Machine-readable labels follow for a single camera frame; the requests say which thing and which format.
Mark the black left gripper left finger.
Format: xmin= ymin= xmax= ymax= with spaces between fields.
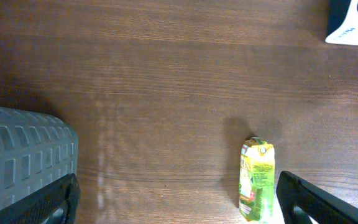
xmin=0 ymin=174 xmax=80 ymax=224

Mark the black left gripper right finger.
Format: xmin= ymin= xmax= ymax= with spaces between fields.
xmin=276 ymin=170 xmax=358 ymax=224

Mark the green yellow juice carton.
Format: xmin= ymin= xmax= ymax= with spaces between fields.
xmin=239 ymin=137 xmax=275 ymax=223

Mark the white barcode scanner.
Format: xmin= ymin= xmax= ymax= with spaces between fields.
xmin=325 ymin=0 xmax=358 ymax=45

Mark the dark grey plastic basket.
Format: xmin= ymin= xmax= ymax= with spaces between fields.
xmin=0 ymin=107 xmax=78 ymax=210

